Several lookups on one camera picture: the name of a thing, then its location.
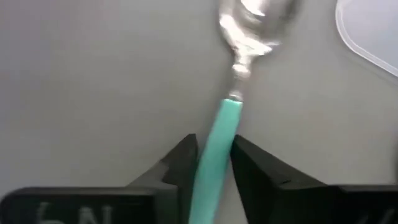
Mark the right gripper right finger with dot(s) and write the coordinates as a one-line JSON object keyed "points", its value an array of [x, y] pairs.
{"points": [[280, 199]]}

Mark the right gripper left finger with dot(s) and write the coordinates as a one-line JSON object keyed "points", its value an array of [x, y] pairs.
{"points": [[149, 202]]}

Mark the grey table mat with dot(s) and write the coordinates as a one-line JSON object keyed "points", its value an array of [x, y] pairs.
{"points": [[93, 93]]}

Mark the clear plastic bin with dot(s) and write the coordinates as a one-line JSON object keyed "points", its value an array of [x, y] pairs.
{"points": [[373, 25]]}

